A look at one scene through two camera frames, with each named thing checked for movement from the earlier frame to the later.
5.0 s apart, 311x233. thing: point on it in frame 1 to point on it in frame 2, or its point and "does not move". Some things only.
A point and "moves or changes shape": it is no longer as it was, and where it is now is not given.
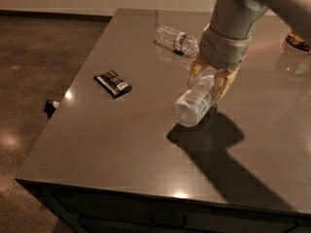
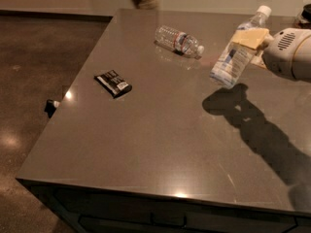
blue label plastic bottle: x=191 y=106 moves or changes shape
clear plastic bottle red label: x=176 y=41 does not move
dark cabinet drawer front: x=90 y=210 does not move
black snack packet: x=111 y=81 does not move
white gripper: x=223 y=51 to x=281 y=54
